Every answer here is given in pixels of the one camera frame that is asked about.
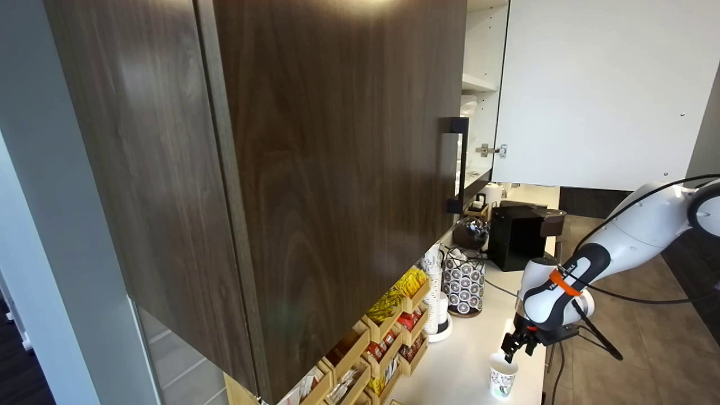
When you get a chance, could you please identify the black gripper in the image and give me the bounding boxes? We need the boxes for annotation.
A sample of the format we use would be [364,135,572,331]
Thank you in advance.
[499,312,581,367]

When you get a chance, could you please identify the patterned white paper cup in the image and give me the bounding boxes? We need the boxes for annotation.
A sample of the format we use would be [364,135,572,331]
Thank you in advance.
[489,351,521,403]

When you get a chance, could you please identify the white cup lid stack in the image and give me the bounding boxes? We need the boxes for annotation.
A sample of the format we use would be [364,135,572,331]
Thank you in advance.
[426,291,453,335]

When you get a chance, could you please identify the patterned paper cup stack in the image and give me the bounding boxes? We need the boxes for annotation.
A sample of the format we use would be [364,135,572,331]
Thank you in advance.
[418,245,446,301]

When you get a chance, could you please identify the metal cabinet door hinge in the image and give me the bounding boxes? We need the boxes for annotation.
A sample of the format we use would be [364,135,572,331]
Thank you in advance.
[480,141,511,162]

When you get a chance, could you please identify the patterned black white canister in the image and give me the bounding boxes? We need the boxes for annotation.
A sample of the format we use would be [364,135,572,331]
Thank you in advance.
[441,252,489,317]

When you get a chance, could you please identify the black coffee machine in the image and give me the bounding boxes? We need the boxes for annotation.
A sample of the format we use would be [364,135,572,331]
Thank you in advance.
[485,198,570,274]

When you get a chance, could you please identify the red packets pile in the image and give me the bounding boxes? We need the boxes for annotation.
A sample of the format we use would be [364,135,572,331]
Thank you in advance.
[394,311,422,334]

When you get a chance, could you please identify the dark round coffee pot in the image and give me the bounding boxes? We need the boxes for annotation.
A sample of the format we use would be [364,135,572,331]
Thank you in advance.
[449,214,493,257]

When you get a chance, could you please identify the yellow packets pile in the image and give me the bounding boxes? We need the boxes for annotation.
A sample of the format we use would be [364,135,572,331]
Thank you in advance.
[390,268,432,301]

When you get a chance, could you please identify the yellow-green packets pile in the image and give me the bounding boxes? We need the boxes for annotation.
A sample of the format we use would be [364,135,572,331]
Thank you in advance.
[364,291,408,324]

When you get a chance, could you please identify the wooden condiment organizer rack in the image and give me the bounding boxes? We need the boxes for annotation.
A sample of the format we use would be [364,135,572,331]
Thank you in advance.
[277,265,433,405]

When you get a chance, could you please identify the wooden tea bag box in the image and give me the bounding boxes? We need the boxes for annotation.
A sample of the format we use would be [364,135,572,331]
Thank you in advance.
[223,371,265,405]

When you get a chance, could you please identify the black power cable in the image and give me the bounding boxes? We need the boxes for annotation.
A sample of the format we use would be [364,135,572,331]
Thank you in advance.
[481,277,525,301]

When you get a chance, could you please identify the orange arm strap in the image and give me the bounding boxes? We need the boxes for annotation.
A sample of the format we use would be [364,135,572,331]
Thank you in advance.
[548,268,584,300]

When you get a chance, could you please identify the black cabinet door handle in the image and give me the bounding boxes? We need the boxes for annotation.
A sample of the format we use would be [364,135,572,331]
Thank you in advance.
[446,114,473,216]

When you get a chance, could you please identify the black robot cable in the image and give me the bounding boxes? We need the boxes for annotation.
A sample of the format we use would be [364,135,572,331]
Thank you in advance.
[572,173,720,362]

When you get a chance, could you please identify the dark wood wall cabinet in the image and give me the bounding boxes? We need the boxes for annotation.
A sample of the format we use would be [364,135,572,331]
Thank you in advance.
[42,0,471,403]

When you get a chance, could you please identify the white shelved wall cabinet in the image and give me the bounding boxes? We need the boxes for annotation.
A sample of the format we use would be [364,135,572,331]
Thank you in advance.
[456,0,513,191]

